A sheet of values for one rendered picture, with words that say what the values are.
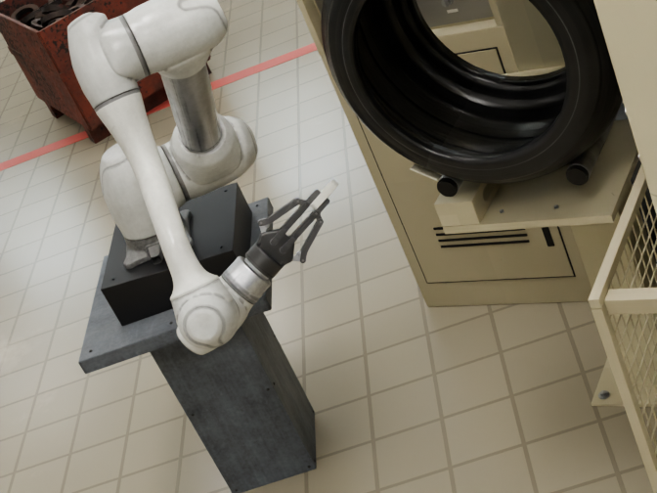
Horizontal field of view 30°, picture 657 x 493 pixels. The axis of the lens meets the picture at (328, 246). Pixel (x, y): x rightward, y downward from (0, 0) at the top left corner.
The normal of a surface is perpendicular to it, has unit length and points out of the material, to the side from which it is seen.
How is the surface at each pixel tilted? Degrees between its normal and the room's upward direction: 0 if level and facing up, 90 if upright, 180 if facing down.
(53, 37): 90
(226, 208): 3
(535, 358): 0
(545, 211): 0
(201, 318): 73
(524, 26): 90
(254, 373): 90
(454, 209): 90
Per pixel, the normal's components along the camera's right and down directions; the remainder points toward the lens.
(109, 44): -0.05, -0.07
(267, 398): 0.03, 0.51
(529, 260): -0.40, 0.61
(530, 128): -0.35, -0.79
